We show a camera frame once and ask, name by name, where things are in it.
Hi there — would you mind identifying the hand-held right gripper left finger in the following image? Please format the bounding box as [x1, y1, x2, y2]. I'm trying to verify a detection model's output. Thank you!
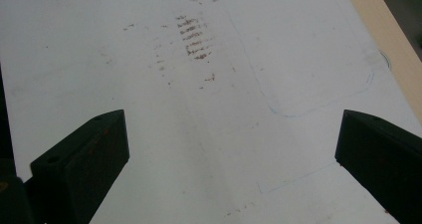
[30, 109, 130, 224]

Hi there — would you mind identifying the white paper sheet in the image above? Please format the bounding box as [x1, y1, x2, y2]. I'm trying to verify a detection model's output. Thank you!
[0, 0, 422, 224]

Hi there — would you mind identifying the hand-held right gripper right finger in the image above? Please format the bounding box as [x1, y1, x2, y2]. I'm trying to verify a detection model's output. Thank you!
[334, 109, 422, 224]

